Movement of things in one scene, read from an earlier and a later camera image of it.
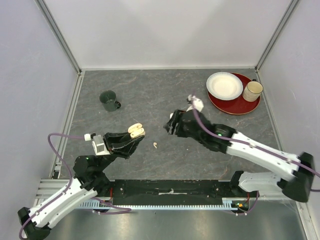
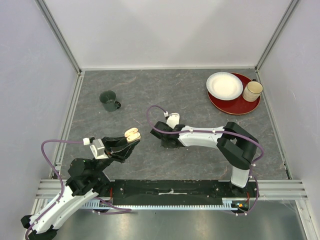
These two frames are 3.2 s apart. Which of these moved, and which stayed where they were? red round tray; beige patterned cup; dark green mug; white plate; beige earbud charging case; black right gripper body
Moved: beige earbud charging case; black right gripper body
Stayed: white plate; red round tray; dark green mug; beige patterned cup
